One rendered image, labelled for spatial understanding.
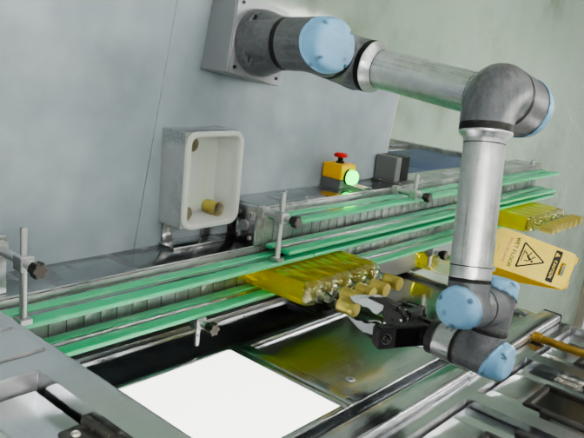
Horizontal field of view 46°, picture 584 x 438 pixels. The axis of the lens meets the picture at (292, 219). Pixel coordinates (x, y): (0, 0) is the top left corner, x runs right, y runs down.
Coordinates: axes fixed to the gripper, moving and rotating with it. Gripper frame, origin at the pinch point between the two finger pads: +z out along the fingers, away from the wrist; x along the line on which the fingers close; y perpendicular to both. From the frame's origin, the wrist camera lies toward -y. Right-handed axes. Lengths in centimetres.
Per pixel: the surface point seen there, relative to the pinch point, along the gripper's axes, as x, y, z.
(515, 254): -70, 335, 94
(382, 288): 0.6, 16.0, 2.8
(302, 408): -12.1, -23.8, -7.5
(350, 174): 20, 42, 34
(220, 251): 6.2, -10.6, 31.7
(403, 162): 22, 71, 35
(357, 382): -12.5, -6.2, -7.8
